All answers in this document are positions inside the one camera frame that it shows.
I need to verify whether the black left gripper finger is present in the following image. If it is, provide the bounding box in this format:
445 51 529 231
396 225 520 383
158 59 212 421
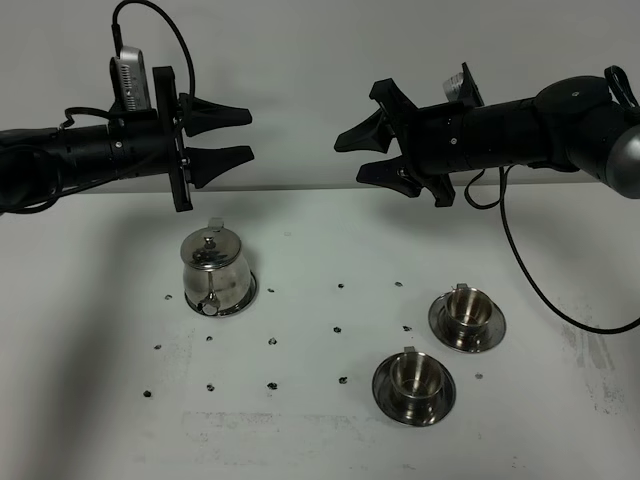
179 93 251 138
186 146 253 189

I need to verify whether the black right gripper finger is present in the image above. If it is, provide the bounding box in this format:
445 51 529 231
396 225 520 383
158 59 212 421
334 109 395 153
356 155 423 197

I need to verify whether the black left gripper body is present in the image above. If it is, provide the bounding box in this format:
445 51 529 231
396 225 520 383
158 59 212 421
108 67 193 212

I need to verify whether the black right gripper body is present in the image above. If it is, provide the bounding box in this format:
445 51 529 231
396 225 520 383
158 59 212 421
370 63 484 207

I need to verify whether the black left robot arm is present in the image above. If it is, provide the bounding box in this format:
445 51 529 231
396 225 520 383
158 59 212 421
1 67 254 214

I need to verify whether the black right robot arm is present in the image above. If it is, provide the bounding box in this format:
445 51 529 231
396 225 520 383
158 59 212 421
334 66 639 207

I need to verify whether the stainless steel teapot saucer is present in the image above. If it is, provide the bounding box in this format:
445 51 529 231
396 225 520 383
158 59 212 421
184 273 258 317

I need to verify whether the far stainless steel saucer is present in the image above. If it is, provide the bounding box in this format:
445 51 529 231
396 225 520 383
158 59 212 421
428 287 506 353

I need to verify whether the far stainless steel teacup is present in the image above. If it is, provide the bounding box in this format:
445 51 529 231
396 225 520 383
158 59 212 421
445 283 493 341

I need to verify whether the stainless steel teacup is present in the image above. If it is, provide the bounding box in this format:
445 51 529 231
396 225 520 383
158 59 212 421
389 347 444 406
445 283 493 341

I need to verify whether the near stainless steel teacup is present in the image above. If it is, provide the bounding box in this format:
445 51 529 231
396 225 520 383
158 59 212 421
389 347 444 406

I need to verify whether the near stainless steel saucer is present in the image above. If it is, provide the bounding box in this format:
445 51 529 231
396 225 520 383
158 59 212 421
371 350 456 427

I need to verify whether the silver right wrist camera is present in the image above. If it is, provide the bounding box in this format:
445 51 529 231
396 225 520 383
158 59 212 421
443 72 465 102

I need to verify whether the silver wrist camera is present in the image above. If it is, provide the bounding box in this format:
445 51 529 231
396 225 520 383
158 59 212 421
110 46 151 112
443 72 465 102

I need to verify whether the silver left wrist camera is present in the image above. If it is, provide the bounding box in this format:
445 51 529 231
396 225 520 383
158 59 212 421
110 46 151 112

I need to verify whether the black right camera cable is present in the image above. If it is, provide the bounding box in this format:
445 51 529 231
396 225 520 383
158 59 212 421
463 65 640 333

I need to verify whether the black camera cable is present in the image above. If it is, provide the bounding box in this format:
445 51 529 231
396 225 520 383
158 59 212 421
59 0 195 132
463 65 640 333

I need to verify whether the black left camera cable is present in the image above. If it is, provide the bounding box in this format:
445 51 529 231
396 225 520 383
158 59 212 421
59 0 195 132

